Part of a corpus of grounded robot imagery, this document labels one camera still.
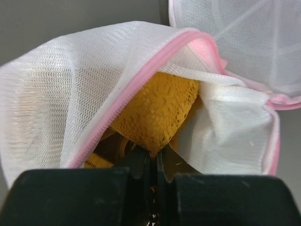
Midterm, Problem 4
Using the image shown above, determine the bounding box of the mustard yellow lace bra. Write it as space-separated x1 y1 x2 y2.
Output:
83 72 204 226

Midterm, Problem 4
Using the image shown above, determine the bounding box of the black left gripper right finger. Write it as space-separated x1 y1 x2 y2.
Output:
157 149 301 226

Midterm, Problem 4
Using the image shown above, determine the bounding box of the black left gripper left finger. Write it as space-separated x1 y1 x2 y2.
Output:
0 148 150 226

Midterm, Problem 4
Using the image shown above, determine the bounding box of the pink-zippered round laundry bag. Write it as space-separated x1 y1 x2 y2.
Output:
0 0 301 186

